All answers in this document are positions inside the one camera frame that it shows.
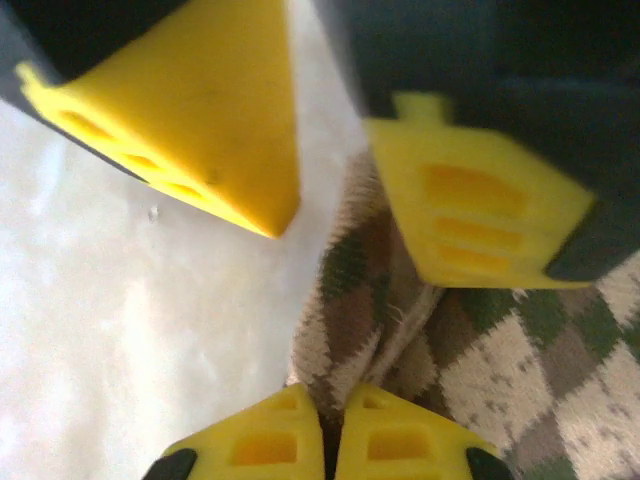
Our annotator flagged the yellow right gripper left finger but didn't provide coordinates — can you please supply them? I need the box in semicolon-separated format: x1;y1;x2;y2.
142;382;327;480

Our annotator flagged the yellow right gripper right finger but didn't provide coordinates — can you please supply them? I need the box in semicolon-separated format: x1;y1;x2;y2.
336;382;517;480

